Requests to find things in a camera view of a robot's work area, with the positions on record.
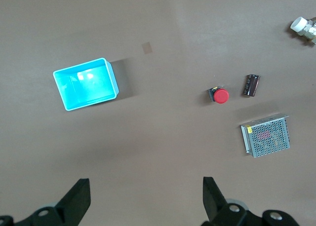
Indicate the dark brown capacitor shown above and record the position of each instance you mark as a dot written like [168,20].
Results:
[251,86]

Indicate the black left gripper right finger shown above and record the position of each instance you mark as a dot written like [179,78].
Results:
[217,208]

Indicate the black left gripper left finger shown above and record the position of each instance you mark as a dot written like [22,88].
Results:
[71,208]

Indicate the cyan plastic bin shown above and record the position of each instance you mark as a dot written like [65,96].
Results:
[86,87]

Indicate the brown tape patch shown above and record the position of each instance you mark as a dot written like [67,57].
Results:
[147,48]

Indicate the silver valve white caps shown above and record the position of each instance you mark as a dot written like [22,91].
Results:
[302,26]

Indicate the metal mesh power supply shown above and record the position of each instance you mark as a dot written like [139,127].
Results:
[267,137]

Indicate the red push button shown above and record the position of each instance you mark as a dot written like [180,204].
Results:
[221,96]

